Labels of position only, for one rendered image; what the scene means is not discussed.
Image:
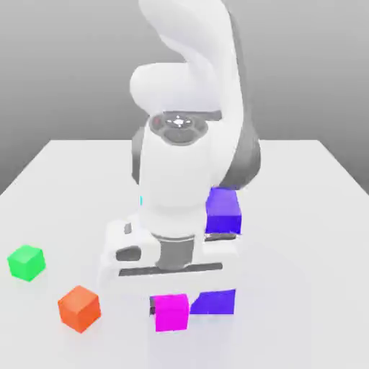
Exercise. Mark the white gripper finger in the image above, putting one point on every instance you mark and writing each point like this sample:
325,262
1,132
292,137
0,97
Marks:
192,299
152,305

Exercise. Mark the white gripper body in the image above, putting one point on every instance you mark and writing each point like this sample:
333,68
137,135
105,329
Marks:
173,284

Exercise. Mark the small magenta cube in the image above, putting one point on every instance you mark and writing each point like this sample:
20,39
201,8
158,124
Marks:
172,314

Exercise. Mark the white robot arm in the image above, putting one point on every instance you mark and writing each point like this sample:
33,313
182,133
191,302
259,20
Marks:
178,173

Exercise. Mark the small purple cube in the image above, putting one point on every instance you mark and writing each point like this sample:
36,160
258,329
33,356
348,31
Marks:
216,303
223,213

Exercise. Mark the small orange cube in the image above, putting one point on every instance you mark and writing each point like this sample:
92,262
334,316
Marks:
79,310

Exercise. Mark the small green cube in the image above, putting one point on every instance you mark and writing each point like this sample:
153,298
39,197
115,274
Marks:
26,263

